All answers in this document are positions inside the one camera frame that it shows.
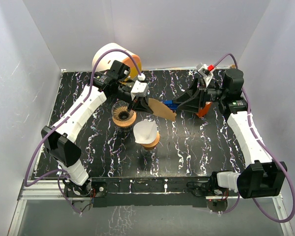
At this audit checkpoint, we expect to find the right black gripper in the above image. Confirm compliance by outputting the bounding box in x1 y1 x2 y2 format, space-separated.
176 77 227 113

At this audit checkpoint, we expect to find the brown paper coffee filter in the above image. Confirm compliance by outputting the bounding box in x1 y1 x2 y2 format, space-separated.
148 98 176 122

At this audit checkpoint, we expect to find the dark glass dripper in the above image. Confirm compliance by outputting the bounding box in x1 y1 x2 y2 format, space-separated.
112 101 134 121

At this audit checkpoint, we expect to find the white paper coffee filter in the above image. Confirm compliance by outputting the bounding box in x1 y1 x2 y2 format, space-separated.
133 119 157 144

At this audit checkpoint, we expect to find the glass carafe with brown band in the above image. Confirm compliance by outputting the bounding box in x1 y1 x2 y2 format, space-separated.
140 147 158 161

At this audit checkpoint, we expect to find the coffee filter packet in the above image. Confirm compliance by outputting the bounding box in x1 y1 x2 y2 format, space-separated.
197 102 212 118

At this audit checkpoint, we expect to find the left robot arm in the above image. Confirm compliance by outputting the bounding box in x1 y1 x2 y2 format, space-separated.
41 60 152 196

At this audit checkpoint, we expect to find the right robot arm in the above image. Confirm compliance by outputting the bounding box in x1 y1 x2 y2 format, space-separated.
174 66 287 199

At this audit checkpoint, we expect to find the white round drawer cabinet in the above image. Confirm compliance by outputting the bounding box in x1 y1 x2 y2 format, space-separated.
92 43 142 79

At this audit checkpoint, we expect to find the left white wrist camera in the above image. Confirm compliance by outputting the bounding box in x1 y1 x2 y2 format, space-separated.
130 81 149 100

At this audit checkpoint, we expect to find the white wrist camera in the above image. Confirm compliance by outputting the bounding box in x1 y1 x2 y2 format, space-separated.
196 63 215 87
130 81 149 100

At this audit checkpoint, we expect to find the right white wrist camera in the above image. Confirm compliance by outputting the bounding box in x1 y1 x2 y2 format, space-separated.
196 63 215 87

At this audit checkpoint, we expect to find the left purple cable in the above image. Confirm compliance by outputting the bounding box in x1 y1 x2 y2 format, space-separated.
24 49 146 187

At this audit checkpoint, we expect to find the purple cable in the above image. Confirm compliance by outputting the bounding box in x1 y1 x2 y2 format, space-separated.
24 49 146 187
212 53 295 223

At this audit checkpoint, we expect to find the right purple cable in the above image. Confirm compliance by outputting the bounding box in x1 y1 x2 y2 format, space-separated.
212 53 295 223

